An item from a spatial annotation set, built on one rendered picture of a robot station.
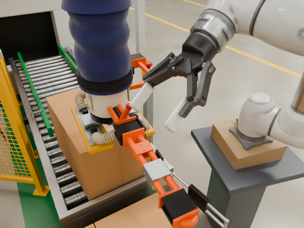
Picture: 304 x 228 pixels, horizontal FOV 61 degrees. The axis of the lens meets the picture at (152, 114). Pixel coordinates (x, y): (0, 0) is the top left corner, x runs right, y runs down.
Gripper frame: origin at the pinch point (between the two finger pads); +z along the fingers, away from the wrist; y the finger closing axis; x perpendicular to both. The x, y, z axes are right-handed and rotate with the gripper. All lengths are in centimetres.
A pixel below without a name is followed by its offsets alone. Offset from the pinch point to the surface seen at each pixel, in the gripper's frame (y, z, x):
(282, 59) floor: -190, -242, 322
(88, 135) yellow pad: -50, 17, 22
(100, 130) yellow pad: -51, 13, 25
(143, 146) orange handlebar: -19.2, 7.2, 21.7
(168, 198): 1.5, 14.0, 20.4
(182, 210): 6.1, 14.0, 21.5
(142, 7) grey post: -320, -160, 129
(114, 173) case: -66, 29, 60
